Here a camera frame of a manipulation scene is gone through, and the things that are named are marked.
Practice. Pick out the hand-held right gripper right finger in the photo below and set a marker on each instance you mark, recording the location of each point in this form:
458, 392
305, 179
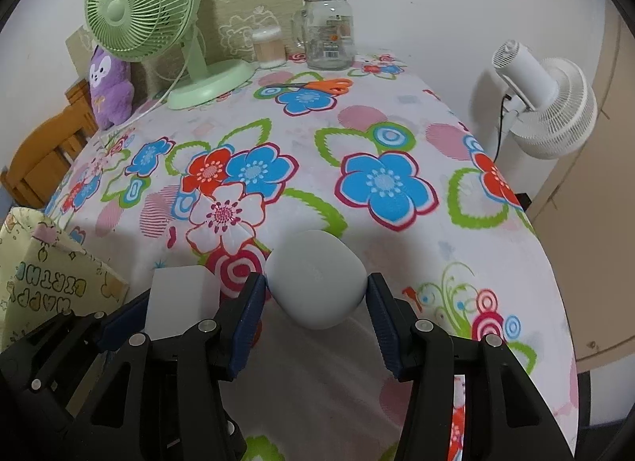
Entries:
384, 327

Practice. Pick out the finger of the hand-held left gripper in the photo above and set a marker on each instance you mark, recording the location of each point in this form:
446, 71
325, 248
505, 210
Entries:
121, 322

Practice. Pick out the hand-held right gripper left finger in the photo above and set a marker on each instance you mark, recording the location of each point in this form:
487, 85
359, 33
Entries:
245, 327

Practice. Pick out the white cube charger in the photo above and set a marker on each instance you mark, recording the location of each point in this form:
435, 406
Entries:
181, 297

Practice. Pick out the white earbuds case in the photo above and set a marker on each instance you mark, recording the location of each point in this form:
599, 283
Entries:
317, 277

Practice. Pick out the yellow fabric storage box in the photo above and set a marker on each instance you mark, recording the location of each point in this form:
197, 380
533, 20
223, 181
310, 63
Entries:
49, 262

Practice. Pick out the floral tablecloth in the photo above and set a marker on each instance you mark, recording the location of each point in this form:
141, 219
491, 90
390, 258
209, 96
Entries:
387, 108

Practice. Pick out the purple plush toy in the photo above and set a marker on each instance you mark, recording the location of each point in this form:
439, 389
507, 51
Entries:
111, 93

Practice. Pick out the cotton swab container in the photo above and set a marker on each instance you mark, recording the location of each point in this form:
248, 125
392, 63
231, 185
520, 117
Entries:
268, 49

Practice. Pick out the white standing fan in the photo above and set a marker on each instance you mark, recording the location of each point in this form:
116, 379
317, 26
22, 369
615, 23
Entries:
560, 108

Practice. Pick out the glass jar with green lid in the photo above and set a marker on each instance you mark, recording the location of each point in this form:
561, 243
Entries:
327, 34

